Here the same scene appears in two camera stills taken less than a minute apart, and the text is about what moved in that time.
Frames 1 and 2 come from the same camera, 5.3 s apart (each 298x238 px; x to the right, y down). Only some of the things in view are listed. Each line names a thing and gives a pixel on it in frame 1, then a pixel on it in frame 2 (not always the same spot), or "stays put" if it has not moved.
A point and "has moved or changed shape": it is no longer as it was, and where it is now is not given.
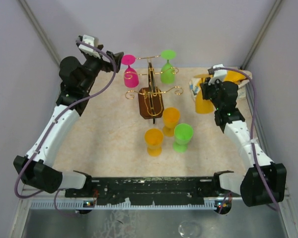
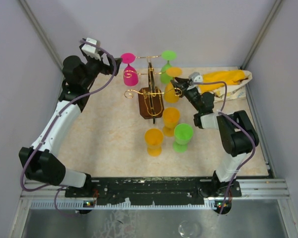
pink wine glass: [131, 77] stays put
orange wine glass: [203, 106] has moved or changed shape
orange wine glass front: [154, 138] stays put
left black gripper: [117, 57] stays put
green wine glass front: [183, 132] stays put
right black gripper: [205, 88] → [179, 89]
